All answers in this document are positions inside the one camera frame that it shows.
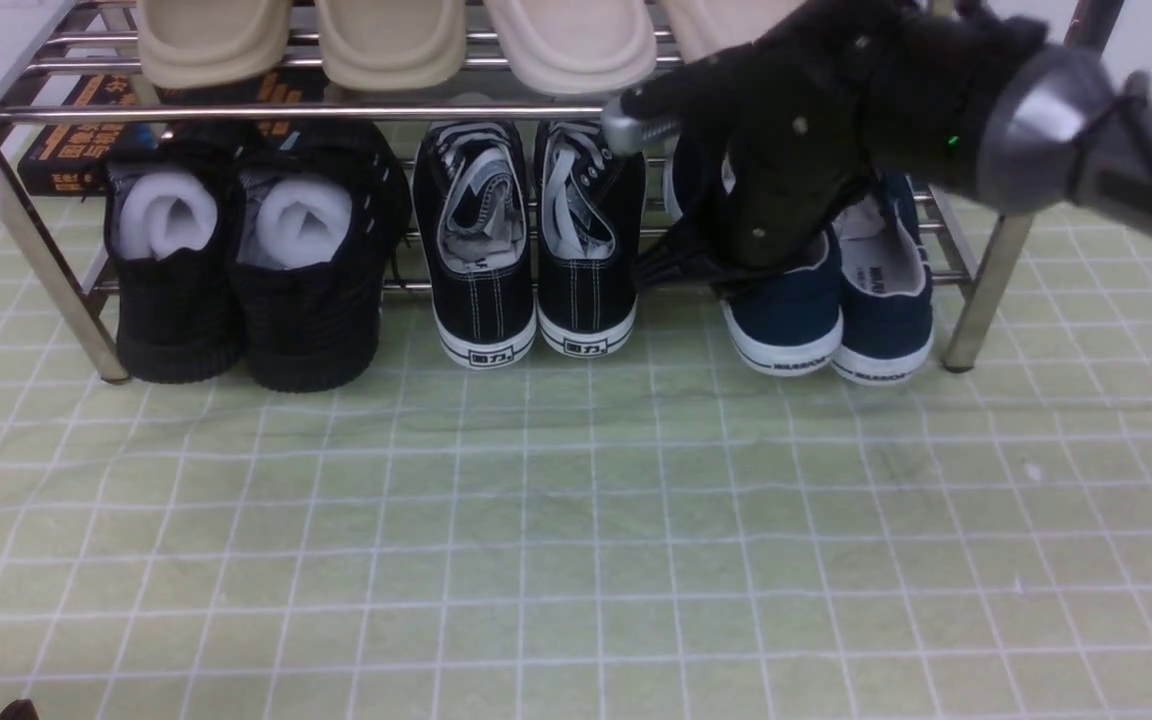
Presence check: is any black canvas sneaker left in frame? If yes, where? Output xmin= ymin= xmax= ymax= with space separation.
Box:
xmin=411 ymin=120 xmax=538 ymax=370

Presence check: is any cream slipper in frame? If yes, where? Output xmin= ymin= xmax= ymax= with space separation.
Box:
xmin=659 ymin=0 xmax=803 ymax=63
xmin=483 ymin=1 xmax=657 ymax=96

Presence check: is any black canvas sneaker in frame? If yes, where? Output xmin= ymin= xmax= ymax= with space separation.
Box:
xmin=532 ymin=120 xmax=647 ymax=359
xmin=411 ymin=120 xmax=538 ymax=370

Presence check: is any black knit shoe left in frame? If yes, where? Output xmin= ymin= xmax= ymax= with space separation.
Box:
xmin=93 ymin=120 xmax=262 ymax=386

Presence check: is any metal shoe rack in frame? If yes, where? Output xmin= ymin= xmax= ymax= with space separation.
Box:
xmin=0 ymin=0 xmax=1127 ymax=385

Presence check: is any green checkered floor mat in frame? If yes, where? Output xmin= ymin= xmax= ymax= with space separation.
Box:
xmin=0 ymin=209 xmax=1152 ymax=719

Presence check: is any navy slip-on shoe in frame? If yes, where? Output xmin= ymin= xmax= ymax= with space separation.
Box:
xmin=664 ymin=130 xmax=846 ymax=378
xmin=832 ymin=174 xmax=934 ymax=386

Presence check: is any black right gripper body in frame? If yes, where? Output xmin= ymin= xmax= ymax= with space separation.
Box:
xmin=602 ymin=1 xmax=1048 ymax=273

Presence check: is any black knit shoe right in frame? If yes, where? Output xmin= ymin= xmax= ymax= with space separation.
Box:
xmin=227 ymin=118 xmax=414 ymax=395

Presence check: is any beige slipper far left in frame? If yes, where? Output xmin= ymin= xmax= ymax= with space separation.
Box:
xmin=136 ymin=1 xmax=293 ymax=90

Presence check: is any black knit shoe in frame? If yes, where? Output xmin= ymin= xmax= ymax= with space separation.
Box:
xmin=93 ymin=120 xmax=262 ymax=386
xmin=227 ymin=118 xmax=414 ymax=395

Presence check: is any black canvas sneaker right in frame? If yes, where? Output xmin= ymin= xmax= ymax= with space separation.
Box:
xmin=532 ymin=120 xmax=647 ymax=359

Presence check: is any beige slipper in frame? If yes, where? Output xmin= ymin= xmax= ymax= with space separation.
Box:
xmin=314 ymin=1 xmax=467 ymax=91
xmin=136 ymin=1 xmax=293 ymax=90

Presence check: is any black orange book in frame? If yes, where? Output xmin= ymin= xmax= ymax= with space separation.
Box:
xmin=15 ymin=70 xmax=328 ymax=197

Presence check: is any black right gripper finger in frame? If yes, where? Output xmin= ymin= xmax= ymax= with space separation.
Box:
xmin=634 ymin=217 xmax=737 ymax=291
xmin=0 ymin=700 xmax=40 ymax=720

